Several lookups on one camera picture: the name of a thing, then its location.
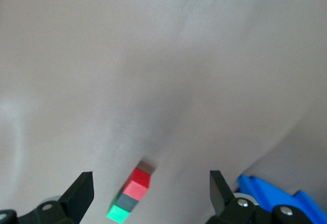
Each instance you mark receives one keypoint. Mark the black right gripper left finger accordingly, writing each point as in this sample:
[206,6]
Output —
[76,196]

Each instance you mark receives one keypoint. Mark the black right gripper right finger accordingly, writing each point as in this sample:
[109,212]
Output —
[222,198]

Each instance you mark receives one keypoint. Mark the green cube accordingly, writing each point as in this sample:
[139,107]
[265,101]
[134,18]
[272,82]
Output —
[117,213]

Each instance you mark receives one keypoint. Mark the red cube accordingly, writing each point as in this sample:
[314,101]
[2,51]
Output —
[136,185]

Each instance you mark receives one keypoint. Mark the black cube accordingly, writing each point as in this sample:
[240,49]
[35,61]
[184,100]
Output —
[126,203]

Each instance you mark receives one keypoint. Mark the blue plastic storage bin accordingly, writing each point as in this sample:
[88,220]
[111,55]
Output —
[268,193]

